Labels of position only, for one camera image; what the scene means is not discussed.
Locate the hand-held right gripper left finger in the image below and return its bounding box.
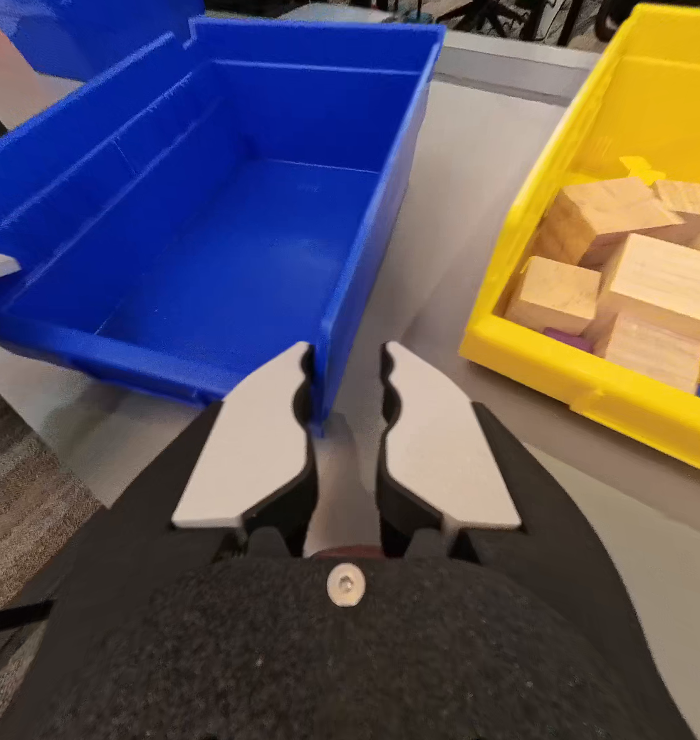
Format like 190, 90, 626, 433
171, 341, 317, 558

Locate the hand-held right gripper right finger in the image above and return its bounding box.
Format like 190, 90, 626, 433
378, 341, 523, 558

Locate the blue plastic bin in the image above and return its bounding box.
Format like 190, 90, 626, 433
0, 17, 447, 438

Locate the pile of wooden coloured cubes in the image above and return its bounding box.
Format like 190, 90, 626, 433
503, 155, 700, 407

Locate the yellow plastic bin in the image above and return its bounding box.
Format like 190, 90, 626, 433
458, 3, 700, 479

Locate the blue plastic box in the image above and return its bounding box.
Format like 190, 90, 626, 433
0, 0, 207, 83

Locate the black office chair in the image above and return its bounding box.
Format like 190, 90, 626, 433
442, 0, 584, 46

